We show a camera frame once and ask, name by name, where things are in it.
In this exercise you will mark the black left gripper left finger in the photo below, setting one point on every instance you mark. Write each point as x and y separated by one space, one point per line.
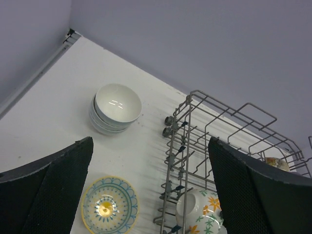
42 197

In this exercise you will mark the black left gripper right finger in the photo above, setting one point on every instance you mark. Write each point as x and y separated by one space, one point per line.
257 198

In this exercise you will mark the orange green floral bowl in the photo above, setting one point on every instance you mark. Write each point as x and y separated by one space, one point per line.
198 211

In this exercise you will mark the yellow dotted bowl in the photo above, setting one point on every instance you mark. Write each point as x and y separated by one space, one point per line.
109 206

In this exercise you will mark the light blue bowl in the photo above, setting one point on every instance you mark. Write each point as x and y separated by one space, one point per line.
103 123
101 129

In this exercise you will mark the light blue bowl rack end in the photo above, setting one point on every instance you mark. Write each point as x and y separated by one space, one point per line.
117 103

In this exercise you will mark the beige bowl with flower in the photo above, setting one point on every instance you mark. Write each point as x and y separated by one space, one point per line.
278 163

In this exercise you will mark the grey wire dish rack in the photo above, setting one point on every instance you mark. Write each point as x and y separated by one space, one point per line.
188 130

